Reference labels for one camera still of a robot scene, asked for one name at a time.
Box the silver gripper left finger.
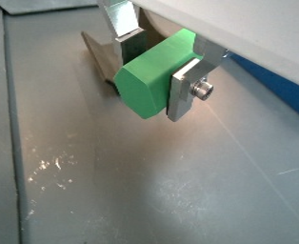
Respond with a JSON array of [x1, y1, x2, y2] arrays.
[[96, 0, 148, 65]]

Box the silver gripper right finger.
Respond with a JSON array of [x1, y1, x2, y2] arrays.
[[166, 35, 229, 122]]

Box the green hexagonal prism block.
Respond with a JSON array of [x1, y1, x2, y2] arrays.
[[114, 29, 201, 119]]

